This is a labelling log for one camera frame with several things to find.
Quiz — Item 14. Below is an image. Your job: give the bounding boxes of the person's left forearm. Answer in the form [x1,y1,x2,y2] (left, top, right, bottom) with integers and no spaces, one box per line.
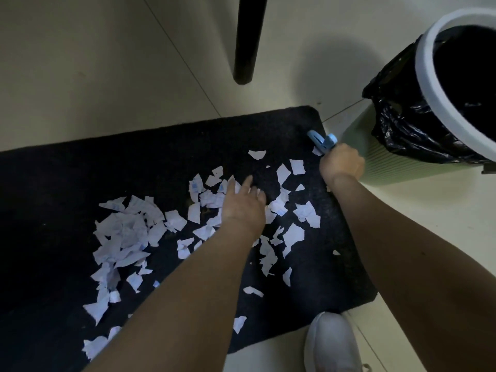
[83,222,265,372]

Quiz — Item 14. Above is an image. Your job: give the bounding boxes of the black garbage bag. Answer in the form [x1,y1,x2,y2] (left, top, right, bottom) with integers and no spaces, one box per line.
[362,25,496,165]

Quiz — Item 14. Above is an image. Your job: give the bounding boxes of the person's right hand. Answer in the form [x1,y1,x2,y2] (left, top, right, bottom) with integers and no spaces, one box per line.
[319,143,366,183]

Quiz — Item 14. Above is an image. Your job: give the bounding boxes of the pile of torn paper scraps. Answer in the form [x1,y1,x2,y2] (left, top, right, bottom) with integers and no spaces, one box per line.
[81,146,342,361]

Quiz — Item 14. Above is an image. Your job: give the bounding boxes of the black floor mat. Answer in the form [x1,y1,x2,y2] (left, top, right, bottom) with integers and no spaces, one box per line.
[0,105,379,372]

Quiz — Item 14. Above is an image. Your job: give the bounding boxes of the blue plastic tongs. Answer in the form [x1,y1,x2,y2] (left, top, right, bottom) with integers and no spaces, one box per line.
[307,129,339,155]

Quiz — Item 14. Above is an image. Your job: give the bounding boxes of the white shoe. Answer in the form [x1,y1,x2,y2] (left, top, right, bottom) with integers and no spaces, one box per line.
[303,312,373,372]

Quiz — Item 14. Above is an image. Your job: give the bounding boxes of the person's right forearm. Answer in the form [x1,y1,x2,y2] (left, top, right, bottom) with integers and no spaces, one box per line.
[327,173,496,372]

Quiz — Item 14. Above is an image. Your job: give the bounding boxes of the green bin with white rim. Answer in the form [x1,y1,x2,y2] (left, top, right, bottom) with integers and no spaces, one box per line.
[341,7,496,187]

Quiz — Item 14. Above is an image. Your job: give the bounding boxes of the person's left hand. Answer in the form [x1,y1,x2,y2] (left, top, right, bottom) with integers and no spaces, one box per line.
[222,175,267,234]

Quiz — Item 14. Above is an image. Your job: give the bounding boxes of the black furniture leg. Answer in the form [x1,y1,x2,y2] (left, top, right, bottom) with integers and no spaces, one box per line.
[232,0,269,86]

